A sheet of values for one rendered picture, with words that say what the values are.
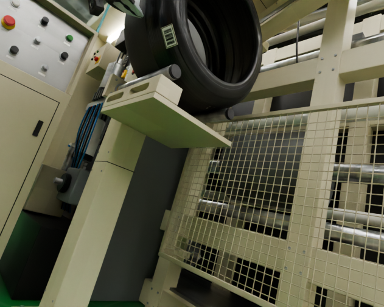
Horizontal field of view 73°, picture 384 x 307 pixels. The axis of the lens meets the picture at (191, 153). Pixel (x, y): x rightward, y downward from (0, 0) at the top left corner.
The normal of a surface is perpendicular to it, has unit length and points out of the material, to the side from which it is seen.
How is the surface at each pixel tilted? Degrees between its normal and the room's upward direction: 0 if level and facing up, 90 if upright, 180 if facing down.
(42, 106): 90
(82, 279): 90
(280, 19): 162
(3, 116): 90
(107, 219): 90
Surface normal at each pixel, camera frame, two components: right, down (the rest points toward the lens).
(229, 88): 0.67, 0.18
